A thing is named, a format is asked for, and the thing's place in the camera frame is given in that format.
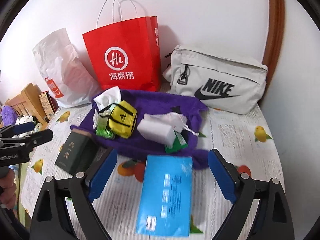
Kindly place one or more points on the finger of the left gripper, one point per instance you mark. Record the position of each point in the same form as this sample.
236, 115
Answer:
37, 138
12, 130

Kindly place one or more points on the red Haidilao paper bag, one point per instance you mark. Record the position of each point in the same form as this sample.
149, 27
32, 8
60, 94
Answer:
126, 54

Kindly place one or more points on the white spotted pillow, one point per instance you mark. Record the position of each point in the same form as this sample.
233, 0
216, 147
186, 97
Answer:
24, 119

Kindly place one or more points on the patterned book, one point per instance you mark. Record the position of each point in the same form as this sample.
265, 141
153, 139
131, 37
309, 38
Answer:
49, 104

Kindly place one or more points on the wooden bed headboard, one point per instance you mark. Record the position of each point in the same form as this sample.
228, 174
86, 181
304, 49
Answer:
28, 103

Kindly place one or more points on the light green tissue packet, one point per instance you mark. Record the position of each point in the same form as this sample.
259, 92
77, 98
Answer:
101, 126

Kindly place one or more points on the white sponge block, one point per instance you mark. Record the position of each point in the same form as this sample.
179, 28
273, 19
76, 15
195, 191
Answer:
156, 131

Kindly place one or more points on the blue tissue pack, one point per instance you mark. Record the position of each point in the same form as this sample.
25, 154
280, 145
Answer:
165, 203

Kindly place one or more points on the person's left hand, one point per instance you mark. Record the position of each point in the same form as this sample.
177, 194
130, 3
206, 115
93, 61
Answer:
8, 196

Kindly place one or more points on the green blanket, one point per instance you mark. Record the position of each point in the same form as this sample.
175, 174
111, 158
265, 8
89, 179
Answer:
20, 172

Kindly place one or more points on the purple towel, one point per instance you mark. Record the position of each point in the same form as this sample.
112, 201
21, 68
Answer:
153, 103

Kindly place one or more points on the green wet wipes pack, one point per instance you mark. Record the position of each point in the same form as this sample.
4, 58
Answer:
179, 144

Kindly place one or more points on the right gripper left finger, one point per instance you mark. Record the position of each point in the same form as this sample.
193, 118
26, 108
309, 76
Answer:
51, 219

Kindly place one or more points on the small white drawstring sachet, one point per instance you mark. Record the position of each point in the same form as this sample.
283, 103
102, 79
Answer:
177, 121

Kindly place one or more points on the white Miniso plastic bag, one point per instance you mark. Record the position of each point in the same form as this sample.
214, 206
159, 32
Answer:
69, 82

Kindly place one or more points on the fruit print tablecloth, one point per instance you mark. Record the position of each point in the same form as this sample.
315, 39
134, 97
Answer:
118, 205

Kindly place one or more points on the brown wooden door frame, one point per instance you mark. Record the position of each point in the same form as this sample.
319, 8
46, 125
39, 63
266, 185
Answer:
275, 35

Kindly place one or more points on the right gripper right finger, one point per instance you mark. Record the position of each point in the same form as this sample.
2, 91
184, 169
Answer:
273, 217

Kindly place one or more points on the yellow Adidas pouch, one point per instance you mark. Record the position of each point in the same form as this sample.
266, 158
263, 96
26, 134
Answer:
123, 119

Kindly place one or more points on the white cloth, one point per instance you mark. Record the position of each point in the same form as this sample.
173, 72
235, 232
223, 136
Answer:
109, 96

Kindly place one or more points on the grey Nike waist bag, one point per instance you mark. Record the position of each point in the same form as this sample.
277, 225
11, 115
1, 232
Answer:
217, 77

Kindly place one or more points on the purple plush toy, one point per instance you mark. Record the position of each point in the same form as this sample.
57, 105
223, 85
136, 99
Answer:
9, 116

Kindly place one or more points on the dark green tea tin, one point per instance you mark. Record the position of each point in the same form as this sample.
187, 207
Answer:
77, 152

